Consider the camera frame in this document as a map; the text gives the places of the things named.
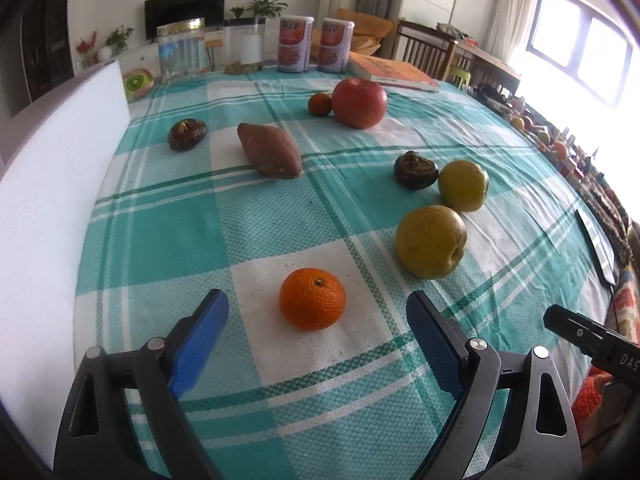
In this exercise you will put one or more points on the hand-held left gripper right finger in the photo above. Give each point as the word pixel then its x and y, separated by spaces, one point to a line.
pixel 434 340

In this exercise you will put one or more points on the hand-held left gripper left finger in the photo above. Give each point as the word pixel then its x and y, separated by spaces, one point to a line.
pixel 200 337

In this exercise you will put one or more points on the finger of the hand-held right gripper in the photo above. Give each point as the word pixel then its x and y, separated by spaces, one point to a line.
pixel 570 324

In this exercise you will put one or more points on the large orange mandarin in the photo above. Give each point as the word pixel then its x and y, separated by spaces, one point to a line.
pixel 312 300

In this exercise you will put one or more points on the black flat tablet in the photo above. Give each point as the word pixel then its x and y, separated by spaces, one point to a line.
pixel 596 247

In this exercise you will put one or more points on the large yellow-green pear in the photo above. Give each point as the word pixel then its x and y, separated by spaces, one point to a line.
pixel 430 242

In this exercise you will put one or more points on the teal checked tablecloth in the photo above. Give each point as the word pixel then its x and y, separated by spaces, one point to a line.
pixel 280 220

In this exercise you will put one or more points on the small green apple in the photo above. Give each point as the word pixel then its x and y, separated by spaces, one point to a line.
pixel 464 186

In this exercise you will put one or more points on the row of assorted small items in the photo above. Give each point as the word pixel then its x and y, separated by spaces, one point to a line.
pixel 565 155

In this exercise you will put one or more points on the dark brown shiitake mushroom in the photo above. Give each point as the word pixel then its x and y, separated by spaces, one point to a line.
pixel 186 135
pixel 415 171

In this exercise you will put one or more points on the sweet potato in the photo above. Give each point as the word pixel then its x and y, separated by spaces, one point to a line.
pixel 270 152

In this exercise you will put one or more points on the white foam board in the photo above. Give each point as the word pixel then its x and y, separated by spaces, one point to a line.
pixel 55 200

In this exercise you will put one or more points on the red apple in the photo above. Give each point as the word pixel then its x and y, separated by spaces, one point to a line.
pixel 360 104

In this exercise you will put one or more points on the small dark orange mandarin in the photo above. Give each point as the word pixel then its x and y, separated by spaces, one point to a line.
pixel 319 105

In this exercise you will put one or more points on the green plastic stool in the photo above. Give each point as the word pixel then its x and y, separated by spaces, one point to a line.
pixel 460 76

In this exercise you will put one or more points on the orange cover book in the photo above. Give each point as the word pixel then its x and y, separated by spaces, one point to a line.
pixel 390 72

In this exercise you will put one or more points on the window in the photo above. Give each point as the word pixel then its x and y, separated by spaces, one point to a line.
pixel 590 40

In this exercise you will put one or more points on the clear container with gold rim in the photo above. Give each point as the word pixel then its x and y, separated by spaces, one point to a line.
pixel 181 52

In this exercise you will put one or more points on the wooden chair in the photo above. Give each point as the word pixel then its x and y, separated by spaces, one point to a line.
pixel 425 47

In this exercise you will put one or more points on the clear container with paper roll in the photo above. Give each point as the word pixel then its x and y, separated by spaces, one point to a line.
pixel 244 45

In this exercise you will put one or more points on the white round vase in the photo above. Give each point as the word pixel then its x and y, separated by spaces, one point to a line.
pixel 105 53

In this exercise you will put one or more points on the white and red can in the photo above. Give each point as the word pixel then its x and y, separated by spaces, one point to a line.
pixel 295 45
pixel 334 46

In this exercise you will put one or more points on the green potted plant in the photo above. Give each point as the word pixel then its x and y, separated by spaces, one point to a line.
pixel 119 37

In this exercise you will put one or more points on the red flower plant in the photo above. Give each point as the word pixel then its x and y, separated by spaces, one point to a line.
pixel 86 47

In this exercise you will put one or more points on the orange sofa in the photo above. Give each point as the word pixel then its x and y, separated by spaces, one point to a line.
pixel 370 32

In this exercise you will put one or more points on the white curtain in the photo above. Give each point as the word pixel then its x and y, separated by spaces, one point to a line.
pixel 515 10

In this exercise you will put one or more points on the black television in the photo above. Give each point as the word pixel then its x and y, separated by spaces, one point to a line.
pixel 184 11

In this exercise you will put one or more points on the leafy potted plant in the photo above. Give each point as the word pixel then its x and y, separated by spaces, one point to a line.
pixel 267 7

